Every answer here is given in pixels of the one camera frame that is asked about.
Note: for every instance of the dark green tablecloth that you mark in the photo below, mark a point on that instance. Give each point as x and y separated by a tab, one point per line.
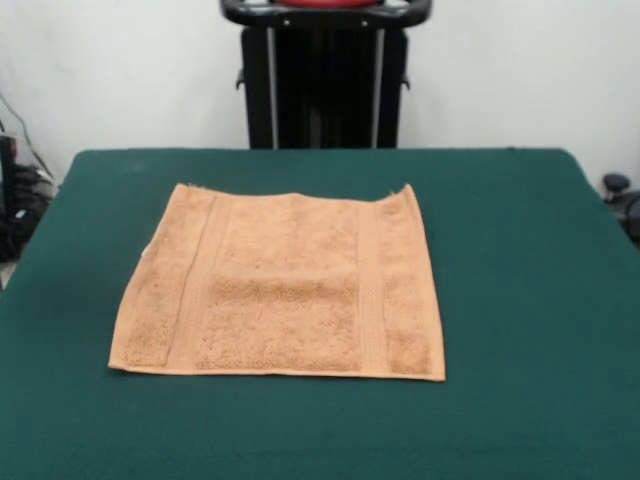
500	400

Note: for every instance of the tan terry towel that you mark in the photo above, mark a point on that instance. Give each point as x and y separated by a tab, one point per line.
280	290

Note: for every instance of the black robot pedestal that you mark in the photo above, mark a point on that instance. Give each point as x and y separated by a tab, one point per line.
325	100

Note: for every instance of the grey stand base black knob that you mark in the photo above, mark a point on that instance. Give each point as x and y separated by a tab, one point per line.
616	182

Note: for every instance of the black equipment box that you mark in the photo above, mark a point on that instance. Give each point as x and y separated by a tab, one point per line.
9	175

